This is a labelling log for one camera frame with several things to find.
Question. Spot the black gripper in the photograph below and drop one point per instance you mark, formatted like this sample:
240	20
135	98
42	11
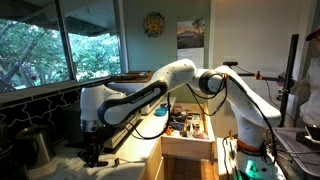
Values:
92	141

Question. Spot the purple marker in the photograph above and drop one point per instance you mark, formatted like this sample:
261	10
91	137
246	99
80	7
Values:
102	163

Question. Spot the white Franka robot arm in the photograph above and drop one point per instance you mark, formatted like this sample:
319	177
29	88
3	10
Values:
173	80

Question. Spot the black binder clip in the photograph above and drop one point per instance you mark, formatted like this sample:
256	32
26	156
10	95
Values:
116	162

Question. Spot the black coffee maker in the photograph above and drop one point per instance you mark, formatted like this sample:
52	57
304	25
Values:
71	126

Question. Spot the metal cooking pot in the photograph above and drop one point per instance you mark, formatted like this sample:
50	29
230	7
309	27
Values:
33	146

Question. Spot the light blue bowl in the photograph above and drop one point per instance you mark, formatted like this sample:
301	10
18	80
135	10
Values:
161	112

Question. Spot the dark blue bowl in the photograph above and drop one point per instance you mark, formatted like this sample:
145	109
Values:
164	105

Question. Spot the wooden serving tray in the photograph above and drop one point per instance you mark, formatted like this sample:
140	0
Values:
133	76

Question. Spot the open wooden drawer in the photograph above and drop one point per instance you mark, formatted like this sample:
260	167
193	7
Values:
186	143

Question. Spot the orange boom clamp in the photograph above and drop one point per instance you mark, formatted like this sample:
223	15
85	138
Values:
258	75

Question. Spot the grey side cart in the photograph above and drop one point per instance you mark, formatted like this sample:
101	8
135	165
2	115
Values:
300	156

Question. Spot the person in white shirt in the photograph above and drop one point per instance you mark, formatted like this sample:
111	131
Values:
311	96

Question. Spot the sun wall decoration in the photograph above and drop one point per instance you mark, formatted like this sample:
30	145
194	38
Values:
154	24

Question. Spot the landscape wall calendar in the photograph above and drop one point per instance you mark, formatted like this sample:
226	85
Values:
190	36

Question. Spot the black camera on boom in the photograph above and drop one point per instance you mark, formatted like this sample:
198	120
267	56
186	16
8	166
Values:
230	63

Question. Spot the black camera stand pole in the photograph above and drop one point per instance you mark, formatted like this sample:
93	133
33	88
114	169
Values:
289	73

